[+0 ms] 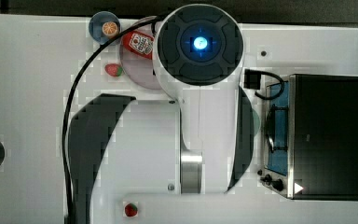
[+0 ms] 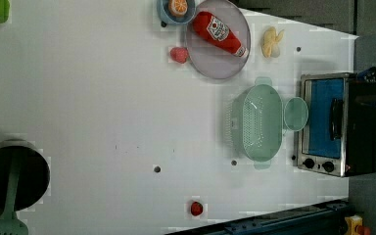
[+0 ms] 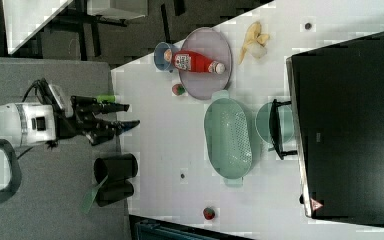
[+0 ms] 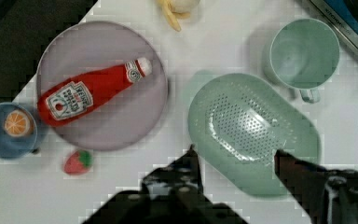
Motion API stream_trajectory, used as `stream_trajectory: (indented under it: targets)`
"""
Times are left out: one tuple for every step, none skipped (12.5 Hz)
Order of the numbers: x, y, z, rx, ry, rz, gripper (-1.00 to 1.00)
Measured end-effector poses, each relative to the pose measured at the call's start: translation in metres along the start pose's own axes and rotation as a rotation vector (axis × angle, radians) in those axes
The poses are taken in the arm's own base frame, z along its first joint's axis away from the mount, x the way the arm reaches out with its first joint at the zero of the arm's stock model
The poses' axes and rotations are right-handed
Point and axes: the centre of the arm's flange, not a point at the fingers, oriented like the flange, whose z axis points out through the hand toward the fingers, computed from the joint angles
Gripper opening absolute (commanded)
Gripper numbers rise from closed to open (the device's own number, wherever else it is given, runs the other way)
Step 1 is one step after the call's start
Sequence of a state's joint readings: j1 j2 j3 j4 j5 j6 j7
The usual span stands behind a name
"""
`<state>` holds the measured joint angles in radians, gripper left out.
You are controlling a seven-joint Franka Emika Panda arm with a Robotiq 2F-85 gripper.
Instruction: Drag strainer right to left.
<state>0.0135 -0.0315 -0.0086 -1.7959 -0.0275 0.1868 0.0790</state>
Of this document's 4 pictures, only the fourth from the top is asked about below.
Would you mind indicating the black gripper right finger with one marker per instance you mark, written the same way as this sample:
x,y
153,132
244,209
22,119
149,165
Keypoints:
x,y
329,196

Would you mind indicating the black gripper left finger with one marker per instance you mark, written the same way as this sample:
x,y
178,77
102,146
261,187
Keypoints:
x,y
168,195

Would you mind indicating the green plastic strainer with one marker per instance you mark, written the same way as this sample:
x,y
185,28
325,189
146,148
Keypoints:
x,y
238,122

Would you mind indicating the grey round plate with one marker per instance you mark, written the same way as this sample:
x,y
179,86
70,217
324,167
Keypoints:
x,y
127,117

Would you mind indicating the toy strawberry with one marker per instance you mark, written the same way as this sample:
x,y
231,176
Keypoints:
x,y
78,163

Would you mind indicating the red ketchup bottle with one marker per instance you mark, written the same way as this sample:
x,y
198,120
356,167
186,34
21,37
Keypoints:
x,y
78,96

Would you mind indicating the green plastic mug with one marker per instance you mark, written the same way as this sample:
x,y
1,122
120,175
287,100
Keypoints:
x,y
302,56

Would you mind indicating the orange slice toy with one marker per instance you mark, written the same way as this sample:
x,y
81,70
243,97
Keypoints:
x,y
18,123

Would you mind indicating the blue bowl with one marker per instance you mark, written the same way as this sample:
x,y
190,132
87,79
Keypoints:
x,y
12,147

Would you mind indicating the black toaster oven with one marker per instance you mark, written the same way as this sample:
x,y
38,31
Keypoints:
x,y
342,15

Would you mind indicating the peeled banana toy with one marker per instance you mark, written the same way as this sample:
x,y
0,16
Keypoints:
x,y
175,10

